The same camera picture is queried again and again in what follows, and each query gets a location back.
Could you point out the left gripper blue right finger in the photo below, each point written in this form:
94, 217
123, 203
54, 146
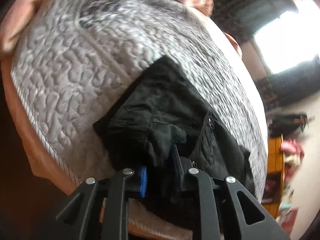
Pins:
181, 169

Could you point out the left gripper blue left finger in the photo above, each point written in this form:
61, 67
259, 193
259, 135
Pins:
143, 181

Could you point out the black pants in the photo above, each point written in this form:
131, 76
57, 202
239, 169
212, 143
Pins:
160, 111

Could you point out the orange wooden cabinet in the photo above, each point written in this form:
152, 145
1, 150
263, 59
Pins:
274, 185

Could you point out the pink clothes pile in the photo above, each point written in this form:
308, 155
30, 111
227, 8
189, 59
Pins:
294, 155

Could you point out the pink pillow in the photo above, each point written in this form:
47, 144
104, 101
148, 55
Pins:
234, 44

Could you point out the grey patterned quilted mattress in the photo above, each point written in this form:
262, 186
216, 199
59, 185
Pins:
74, 62

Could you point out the dark patterned curtain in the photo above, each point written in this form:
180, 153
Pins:
284, 35

